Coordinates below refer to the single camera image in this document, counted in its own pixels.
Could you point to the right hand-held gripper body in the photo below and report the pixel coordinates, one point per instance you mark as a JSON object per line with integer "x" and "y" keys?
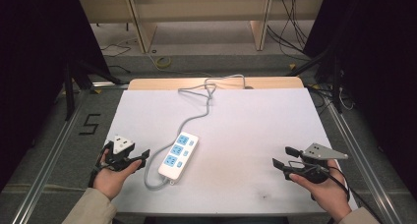
{"x": 313, "y": 173}

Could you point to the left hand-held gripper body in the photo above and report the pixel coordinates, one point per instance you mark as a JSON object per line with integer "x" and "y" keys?
{"x": 118, "y": 158}

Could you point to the person's left hand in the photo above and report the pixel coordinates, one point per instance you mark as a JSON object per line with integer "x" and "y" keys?
{"x": 109, "y": 181}

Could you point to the person's right hand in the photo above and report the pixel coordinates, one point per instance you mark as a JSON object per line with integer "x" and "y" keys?
{"x": 329, "y": 194}

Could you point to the white power strip blue sockets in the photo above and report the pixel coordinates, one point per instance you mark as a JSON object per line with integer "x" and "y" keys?
{"x": 178, "y": 158}

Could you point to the light wooden table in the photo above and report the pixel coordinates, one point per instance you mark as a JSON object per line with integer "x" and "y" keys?
{"x": 157, "y": 84}

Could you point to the black metal stand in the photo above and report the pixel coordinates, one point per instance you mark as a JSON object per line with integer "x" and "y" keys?
{"x": 69, "y": 93}
{"x": 336, "y": 86}

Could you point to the yellow tape roll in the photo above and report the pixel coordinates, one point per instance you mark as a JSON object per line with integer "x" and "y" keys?
{"x": 163, "y": 62}

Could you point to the black curtain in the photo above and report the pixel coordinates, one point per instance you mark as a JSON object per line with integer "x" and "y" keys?
{"x": 380, "y": 70}
{"x": 36, "y": 70}

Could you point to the aluminium floor rail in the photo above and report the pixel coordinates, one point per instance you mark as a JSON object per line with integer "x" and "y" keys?
{"x": 364, "y": 161}
{"x": 49, "y": 158}

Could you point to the wooden shelf frame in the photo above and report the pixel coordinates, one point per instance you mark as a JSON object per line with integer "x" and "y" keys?
{"x": 144, "y": 30}

